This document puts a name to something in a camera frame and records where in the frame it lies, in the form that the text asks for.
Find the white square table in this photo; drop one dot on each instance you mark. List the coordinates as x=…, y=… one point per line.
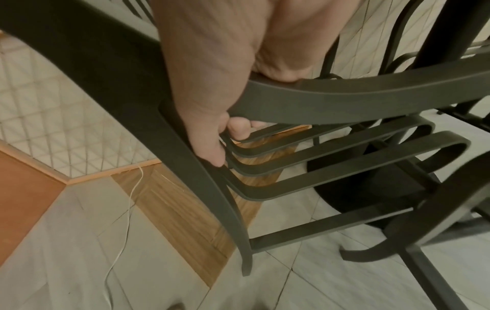
x=451, y=27

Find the dark slatted chair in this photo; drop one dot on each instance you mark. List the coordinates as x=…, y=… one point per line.
x=206, y=193
x=471, y=118
x=432, y=206

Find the person's right hand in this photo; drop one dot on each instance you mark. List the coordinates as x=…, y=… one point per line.
x=214, y=60

